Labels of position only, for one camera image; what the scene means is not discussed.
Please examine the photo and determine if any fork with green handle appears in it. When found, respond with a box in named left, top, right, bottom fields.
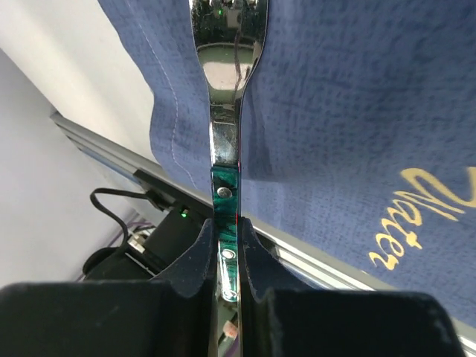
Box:
left=190, top=1, right=268, bottom=303

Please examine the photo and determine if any blue cloth placemat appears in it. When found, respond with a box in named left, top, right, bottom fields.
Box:
left=97, top=0, right=476, bottom=328

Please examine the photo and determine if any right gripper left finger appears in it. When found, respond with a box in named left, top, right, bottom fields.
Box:
left=1, top=220, right=217, bottom=356

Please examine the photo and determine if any aluminium rail frame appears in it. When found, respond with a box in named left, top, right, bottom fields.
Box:
left=50, top=111, right=476, bottom=354

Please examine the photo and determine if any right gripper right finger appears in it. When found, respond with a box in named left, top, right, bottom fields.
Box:
left=238, top=218, right=464, bottom=356

